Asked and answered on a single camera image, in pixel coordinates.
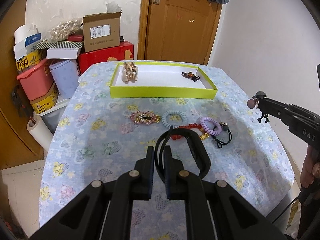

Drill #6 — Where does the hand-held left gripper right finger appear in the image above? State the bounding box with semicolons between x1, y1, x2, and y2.
164;147;288;240

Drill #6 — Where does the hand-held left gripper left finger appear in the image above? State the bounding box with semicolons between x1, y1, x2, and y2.
30;146;155;240

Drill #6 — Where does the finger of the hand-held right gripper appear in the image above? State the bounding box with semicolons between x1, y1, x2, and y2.
252;91;320;124

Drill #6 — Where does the small black clip pink charm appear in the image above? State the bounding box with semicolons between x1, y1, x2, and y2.
247;99;272;124

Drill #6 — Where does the black wristband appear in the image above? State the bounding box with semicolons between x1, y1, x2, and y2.
155;129;210;180

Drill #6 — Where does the light blue spiral hair tie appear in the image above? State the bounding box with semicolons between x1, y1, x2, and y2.
161;110;187;130

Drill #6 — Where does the red bead bracelet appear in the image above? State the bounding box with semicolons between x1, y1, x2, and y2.
170;122;208;142

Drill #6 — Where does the black hair tie with bead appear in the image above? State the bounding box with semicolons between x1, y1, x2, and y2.
211;121;233;149

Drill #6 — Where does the pink rhinestone hair clip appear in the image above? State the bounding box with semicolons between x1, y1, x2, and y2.
124;110;160;125

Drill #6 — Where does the purple spiral hair tie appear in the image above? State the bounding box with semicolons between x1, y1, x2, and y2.
200;116;222;135

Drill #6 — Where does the green cardboard tray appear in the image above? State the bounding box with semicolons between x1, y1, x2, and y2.
109;62;217;99

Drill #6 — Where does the gold chain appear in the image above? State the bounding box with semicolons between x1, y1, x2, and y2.
124;61;137;73

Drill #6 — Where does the person's right hand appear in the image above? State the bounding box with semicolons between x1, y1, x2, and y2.
301;145;320;188

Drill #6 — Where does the floral tablecloth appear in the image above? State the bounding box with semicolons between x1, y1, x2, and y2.
39;60;295;230

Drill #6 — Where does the beige hair claw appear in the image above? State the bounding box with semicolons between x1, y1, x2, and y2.
122;65;139;83

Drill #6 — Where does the white storage bin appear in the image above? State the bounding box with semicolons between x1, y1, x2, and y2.
37;97;72;134

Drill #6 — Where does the white paper roll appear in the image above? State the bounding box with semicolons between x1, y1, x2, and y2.
27;116;53;152

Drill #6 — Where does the large red gift box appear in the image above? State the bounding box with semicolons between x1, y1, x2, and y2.
77;41;135;75

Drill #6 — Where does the brown wooden door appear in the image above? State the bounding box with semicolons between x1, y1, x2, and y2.
139;0;225;65

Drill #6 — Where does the yellow round tin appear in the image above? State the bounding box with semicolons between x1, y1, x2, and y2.
30;82;59;115

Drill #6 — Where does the lavender cylinder container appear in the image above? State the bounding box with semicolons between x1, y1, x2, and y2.
49;60;80;99

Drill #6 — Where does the pink plastic tub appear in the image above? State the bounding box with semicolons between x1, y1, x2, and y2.
17;59;54;101

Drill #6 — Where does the flat white box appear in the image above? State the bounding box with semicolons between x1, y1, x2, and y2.
46;48;81;60

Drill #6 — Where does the open cardboard box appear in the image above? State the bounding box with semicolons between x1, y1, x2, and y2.
81;10;123;53

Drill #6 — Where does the green striped box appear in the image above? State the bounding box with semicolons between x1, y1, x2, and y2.
36;41;83;50

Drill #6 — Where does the yellow patterned box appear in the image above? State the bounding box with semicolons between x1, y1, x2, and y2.
15;49;43;73

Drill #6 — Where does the clear bag of nuts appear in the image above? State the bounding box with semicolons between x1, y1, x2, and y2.
41;19;83;43

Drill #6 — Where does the white box blue label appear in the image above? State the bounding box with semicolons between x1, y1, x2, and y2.
14;24;42;58

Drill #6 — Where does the brown wooden cabinet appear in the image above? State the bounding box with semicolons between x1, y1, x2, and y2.
0;0;48;168

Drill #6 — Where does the black cable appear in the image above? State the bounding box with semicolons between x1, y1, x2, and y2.
272;196;302;223

